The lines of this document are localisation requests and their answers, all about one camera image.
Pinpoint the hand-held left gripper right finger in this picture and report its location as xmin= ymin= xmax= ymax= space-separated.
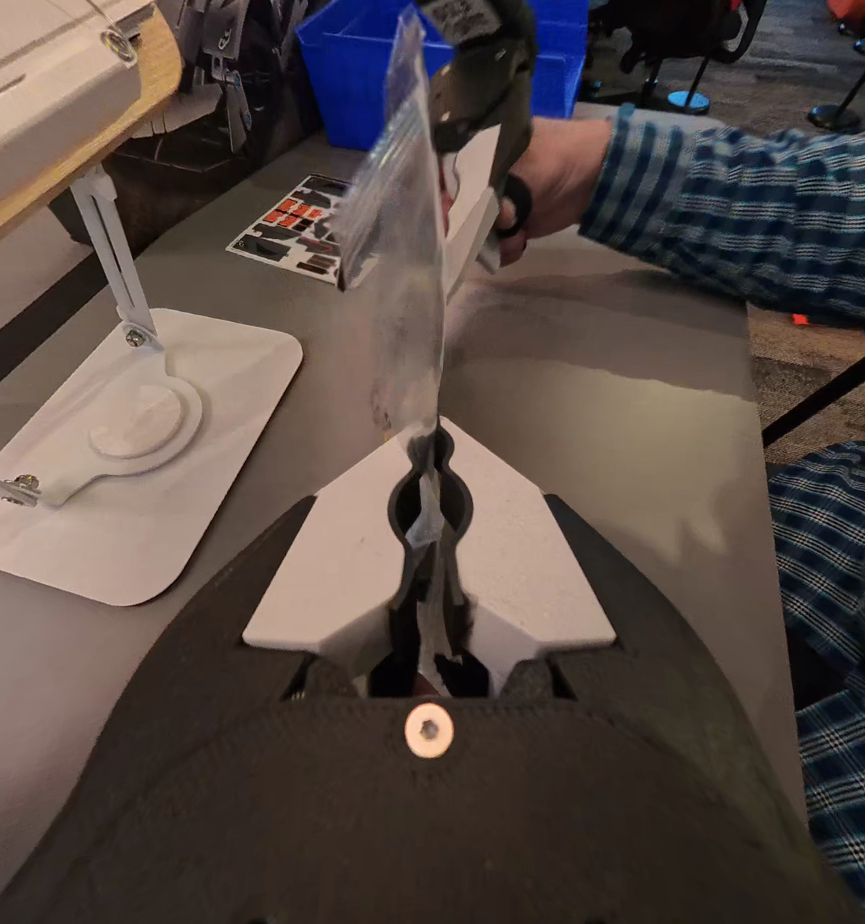
xmin=432 ymin=419 xmax=617 ymax=695

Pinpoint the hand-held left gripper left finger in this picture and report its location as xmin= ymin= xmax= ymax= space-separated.
xmin=243 ymin=422 xmax=433 ymax=695

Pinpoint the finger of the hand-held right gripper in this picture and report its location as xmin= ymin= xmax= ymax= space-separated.
xmin=445 ymin=188 xmax=504 ymax=302
xmin=443 ymin=126 xmax=504 ymax=238

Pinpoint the large clear plastic bag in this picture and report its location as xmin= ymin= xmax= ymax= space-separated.
xmin=330 ymin=6 xmax=469 ymax=672

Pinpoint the person's right forearm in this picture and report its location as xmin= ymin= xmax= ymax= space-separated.
xmin=579 ymin=103 xmax=865 ymax=340

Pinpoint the lego sticker sheet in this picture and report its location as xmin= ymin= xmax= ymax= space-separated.
xmin=226 ymin=173 xmax=375 ymax=287

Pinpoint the dark lego set box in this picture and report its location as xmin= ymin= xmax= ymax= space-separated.
xmin=103 ymin=0 xmax=316 ymax=178

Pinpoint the lego instruction booklet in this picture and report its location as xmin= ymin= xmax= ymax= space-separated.
xmin=0 ymin=0 xmax=157 ymax=73

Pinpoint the person's right hand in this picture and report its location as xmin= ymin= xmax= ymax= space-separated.
xmin=496 ymin=115 xmax=615 ymax=267

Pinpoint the blue plastic bin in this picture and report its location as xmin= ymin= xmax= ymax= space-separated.
xmin=295 ymin=0 xmax=591 ymax=153

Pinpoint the black wheeled office chair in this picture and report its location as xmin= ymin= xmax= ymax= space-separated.
xmin=590 ymin=0 xmax=769 ymax=109

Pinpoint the stanchion with blue base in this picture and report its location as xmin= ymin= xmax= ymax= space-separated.
xmin=667 ymin=54 xmax=713 ymax=116

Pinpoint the white book stand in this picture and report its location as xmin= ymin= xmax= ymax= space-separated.
xmin=0 ymin=0 xmax=305 ymax=607

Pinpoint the person's plaid shirt torso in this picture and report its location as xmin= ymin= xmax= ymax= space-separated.
xmin=764 ymin=440 xmax=865 ymax=924

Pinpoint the stanchion with black base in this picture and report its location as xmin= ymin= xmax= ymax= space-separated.
xmin=808 ymin=22 xmax=865 ymax=134

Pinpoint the black metal bar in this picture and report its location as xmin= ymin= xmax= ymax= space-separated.
xmin=761 ymin=339 xmax=865 ymax=450

